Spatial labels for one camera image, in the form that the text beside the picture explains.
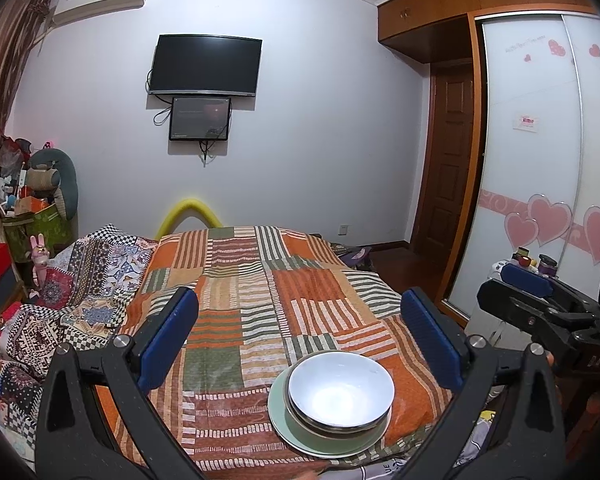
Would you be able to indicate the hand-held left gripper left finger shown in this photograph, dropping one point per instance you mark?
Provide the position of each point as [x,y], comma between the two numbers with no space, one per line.
[167,340]

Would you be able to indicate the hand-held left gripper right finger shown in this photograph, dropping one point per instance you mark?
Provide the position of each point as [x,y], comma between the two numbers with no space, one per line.
[430,340]

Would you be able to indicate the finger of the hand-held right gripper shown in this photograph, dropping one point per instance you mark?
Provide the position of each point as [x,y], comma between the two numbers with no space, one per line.
[527,280]
[530,315]

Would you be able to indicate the white spotted bowl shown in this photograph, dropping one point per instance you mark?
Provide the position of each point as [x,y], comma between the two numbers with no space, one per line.
[340,390]

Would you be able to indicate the mint green plate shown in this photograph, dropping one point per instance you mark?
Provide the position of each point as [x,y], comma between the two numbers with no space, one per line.
[277,410]

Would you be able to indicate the pink bowl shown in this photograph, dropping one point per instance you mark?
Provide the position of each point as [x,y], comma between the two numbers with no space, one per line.
[296,412]

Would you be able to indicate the colourful cup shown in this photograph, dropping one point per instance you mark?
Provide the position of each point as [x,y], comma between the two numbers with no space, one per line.
[522,259]

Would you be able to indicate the dark jar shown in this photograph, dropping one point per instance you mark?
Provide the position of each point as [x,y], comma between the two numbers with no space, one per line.
[547,265]

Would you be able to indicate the white appliance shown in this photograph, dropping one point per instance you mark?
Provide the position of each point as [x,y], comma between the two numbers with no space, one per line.
[497,270]

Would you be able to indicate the white sliding wardrobe door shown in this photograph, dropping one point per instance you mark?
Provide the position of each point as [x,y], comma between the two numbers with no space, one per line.
[530,185]

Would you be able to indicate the patterned checkered quilt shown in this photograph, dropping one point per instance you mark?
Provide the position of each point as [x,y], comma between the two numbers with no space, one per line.
[95,270]

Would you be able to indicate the dark bag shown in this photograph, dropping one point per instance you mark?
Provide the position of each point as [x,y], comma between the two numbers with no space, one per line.
[352,255]

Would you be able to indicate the orange striped patchwork blanket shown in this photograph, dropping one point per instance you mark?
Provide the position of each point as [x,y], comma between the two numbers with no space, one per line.
[280,300]

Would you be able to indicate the yellow foam tube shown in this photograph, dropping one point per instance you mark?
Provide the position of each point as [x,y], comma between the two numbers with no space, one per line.
[190,206]

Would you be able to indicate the white printed cloth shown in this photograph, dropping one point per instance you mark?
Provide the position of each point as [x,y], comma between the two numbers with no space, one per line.
[380,470]

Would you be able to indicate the brown wooden door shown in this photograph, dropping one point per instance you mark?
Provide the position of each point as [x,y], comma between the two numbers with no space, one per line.
[450,160]

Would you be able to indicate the pink rabbit toy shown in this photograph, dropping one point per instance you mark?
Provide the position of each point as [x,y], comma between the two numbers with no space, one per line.
[39,260]

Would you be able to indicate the pink wardrobe label sticker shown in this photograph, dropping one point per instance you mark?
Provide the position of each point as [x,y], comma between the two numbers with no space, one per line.
[526,123]

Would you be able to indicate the green cardboard box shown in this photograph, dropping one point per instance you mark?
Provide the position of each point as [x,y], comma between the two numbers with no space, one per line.
[40,235]

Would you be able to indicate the grey plush toy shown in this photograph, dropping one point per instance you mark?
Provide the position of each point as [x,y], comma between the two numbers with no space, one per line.
[65,175]

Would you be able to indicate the pile of toys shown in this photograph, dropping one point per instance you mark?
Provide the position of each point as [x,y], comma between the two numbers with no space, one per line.
[12,180]

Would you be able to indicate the wooden overhead cabinet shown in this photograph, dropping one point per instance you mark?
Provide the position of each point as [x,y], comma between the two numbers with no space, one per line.
[455,5]

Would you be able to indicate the striped brown curtain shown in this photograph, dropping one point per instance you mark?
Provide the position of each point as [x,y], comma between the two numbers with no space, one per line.
[5,85]

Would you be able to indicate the white wall socket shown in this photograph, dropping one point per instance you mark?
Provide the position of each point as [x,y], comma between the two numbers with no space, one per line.
[344,230]

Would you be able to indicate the small black wall monitor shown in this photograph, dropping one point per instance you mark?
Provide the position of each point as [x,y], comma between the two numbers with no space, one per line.
[200,117]

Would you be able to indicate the black wall television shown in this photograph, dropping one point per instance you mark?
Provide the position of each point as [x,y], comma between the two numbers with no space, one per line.
[205,62]

